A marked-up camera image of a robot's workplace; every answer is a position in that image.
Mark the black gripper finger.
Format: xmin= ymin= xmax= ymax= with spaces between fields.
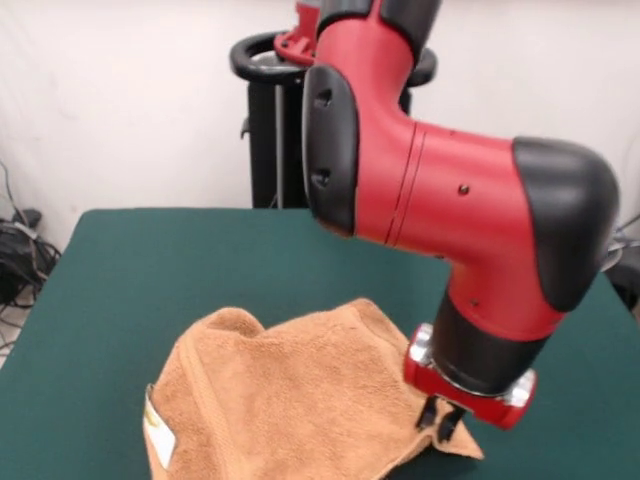
xmin=417 ymin=395 xmax=440 ymax=431
xmin=435 ymin=405 xmax=465 ymax=444

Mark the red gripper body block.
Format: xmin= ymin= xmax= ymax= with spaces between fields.
xmin=402 ymin=322 xmax=540 ymax=432

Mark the tan terry towel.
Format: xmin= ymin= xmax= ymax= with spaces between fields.
xmin=142 ymin=297 xmax=485 ymax=480

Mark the white round object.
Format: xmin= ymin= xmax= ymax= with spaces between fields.
xmin=602 ymin=242 xmax=625 ymax=274

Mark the dark green table cloth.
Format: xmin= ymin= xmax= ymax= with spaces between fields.
xmin=0 ymin=208 xmax=640 ymax=480

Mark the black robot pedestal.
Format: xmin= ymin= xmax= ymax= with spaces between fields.
xmin=229 ymin=30 xmax=439 ymax=210

